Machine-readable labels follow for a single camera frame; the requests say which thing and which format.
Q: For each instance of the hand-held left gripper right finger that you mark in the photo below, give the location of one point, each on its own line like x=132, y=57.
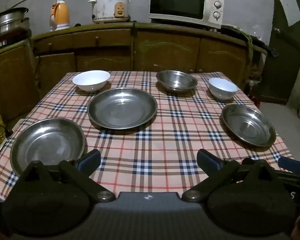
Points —
x=209, y=158

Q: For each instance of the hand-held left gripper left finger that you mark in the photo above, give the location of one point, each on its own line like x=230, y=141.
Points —
x=90, y=158

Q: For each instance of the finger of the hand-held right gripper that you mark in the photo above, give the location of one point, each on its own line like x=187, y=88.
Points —
x=247, y=160
x=292, y=164

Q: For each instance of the small steel plate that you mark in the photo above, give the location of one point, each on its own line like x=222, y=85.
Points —
x=247, y=125

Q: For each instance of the deep steel plate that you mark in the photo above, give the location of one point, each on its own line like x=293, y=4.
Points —
x=47, y=142

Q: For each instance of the large steel plate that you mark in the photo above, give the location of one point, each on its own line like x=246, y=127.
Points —
x=122, y=108

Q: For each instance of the small white bowl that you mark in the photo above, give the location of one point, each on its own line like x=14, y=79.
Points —
x=222, y=87

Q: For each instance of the large white bowl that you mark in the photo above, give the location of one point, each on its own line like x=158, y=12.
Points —
x=91, y=80

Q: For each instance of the steel bowl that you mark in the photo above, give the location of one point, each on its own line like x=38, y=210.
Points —
x=176, y=80

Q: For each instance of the plaid tablecloth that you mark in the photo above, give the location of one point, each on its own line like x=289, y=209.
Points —
x=152, y=137

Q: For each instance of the dark door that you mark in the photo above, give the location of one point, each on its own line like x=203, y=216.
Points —
x=277, y=55

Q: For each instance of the wooden kitchen cabinet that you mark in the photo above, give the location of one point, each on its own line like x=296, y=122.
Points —
x=165, y=50

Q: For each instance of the green vegetable stalks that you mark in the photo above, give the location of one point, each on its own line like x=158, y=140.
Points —
x=250, y=41

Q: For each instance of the small black object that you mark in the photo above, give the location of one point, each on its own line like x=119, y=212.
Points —
x=77, y=25

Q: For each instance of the dark cooker base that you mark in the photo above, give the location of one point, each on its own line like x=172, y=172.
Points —
x=2, y=43

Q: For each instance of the orange electric kettle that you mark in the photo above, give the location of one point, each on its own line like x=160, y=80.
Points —
x=61, y=12

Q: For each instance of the white rice cooker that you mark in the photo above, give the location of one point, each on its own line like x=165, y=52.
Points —
x=107, y=7

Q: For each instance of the white paper sheet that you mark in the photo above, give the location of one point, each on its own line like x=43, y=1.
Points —
x=290, y=8

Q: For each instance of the white microwave oven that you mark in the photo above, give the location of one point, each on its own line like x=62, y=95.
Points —
x=180, y=2

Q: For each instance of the stacked steel steamer pot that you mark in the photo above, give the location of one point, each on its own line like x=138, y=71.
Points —
x=10, y=21

